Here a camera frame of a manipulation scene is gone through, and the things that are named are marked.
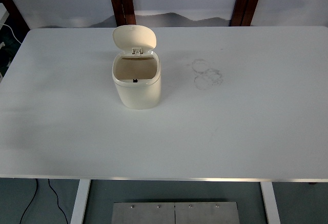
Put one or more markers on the white box at left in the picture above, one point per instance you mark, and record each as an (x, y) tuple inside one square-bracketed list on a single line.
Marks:
[(3, 14)]

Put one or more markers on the grey metal base plate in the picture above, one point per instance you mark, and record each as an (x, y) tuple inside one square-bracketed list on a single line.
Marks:
[(175, 212)]

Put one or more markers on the white left table leg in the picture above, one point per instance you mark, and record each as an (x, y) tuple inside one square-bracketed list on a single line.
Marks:
[(80, 203)]

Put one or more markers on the brown wooden frame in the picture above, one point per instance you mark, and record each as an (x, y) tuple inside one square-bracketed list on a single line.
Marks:
[(124, 12), (16, 15), (243, 13)]

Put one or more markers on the brown wooden frame far left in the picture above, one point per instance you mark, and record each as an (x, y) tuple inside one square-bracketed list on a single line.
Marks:
[(16, 15)]

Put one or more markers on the white table leg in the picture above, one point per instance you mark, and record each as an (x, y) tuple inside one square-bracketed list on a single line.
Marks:
[(80, 203), (270, 204)]

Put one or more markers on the white right table leg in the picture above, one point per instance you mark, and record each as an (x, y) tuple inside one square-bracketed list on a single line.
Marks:
[(270, 204)]

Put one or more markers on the cream plastic trash can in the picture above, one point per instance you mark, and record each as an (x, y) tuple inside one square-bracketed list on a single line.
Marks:
[(136, 69)]

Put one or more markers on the brown wooden frame right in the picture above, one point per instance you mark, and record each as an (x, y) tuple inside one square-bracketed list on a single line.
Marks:
[(243, 13)]

